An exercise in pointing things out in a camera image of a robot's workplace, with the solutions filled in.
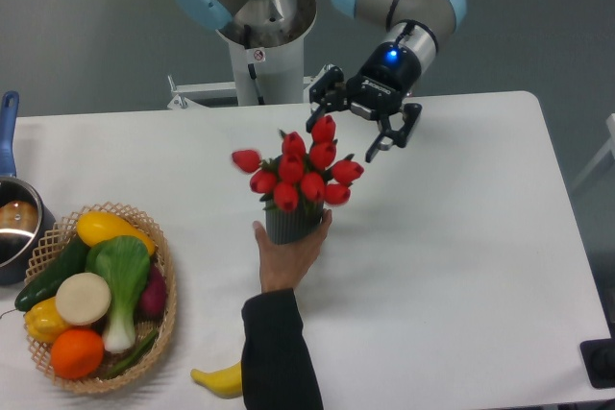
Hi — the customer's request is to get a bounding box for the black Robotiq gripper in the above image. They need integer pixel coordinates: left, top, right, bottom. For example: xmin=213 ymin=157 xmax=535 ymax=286
xmin=306 ymin=42 xmax=423 ymax=163

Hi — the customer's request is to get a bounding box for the red tulip bouquet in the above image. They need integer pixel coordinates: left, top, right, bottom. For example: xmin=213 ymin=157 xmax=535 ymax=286
xmin=231 ymin=115 xmax=364 ymax=213

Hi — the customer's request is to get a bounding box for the dark grey ribbed vase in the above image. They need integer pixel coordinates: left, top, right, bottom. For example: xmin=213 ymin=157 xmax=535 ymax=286
xmin=265 ymin=204 xmax=323 ymax=245

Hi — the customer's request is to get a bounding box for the dark sleeved forearm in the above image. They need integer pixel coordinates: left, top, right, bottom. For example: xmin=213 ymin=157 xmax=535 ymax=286
xmin=241 ymin=289 xmax=324 ymax=409

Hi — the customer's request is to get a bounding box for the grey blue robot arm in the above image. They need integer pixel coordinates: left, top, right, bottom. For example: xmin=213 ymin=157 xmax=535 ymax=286
xmin=175 ymin=0 xmax=467 ymax=159

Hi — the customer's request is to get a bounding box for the person's bare hand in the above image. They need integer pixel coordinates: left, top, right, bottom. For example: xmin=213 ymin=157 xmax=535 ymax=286
xmin=252 ymin=209 xmax=332 ymax=293

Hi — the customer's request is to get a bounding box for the green bok choy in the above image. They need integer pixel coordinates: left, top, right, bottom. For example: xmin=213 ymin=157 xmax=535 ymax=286
xmin=86 ymin=235 xmax=150 ymax=354

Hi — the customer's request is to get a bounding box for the purple red onion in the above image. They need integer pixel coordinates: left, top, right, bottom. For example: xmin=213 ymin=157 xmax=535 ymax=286
xmin=137 ymin=265 xmax=167 ymax=319

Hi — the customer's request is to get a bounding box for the yellow squash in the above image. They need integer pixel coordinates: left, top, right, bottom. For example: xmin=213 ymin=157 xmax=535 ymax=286
xmin=76 ymin=211 xmax=156 ymax=256

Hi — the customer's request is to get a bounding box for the yellow banana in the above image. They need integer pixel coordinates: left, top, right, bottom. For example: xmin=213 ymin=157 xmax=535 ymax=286
xmin=190 ymin=362 xmax=243 ymax=398

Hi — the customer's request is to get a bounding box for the green bean pod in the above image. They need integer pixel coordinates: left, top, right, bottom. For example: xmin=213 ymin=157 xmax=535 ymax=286
xmin=103 ymin=329 xmax=159 ymax=379

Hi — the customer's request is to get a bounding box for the woven wicker basket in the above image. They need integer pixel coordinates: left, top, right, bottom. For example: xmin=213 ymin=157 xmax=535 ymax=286
xmin=25 ymin=202 xmax=177 ymax=394

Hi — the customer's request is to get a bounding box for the dark green cucumber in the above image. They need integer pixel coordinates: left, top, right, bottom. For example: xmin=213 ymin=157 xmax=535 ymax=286
xmin=14 ymin=237 xmax=90 ymax=312

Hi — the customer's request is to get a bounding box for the black device at edge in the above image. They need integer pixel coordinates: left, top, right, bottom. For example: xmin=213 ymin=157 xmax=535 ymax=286
xmin=579 ymin=338 xmax=614 ymax=389

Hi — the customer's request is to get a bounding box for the beige round bun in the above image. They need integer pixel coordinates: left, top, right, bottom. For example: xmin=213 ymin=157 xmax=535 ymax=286
xmin=55 ymin=273 xmax=111 ymax=326

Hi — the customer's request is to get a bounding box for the orange fruit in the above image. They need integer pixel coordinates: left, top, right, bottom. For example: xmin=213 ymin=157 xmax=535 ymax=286
xmin=51 ymin=328 xmax=105 ymax=379

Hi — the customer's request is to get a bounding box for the yellow bell pepper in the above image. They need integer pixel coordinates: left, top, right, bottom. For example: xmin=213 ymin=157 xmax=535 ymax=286
xmin=24 ymin=297 xmax=72 ymax=344

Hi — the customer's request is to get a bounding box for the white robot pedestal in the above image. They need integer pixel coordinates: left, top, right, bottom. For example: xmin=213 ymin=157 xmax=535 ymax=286
xmin=218 ymin=0 xmax=316 ymax=107

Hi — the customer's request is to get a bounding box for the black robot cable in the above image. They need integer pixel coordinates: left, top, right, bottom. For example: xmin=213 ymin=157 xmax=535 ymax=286
xmin=242 ymin=25 xmax=266 ymax=106

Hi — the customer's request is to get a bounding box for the white frame at right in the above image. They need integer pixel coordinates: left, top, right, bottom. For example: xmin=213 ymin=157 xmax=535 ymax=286
xmin=572 ymin=113 xmax=614 ymax=191

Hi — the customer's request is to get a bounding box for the blue handled saucepan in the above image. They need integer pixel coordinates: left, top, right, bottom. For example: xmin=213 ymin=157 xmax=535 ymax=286
xmin=1 ymin=91 xmax=55 ymax=285

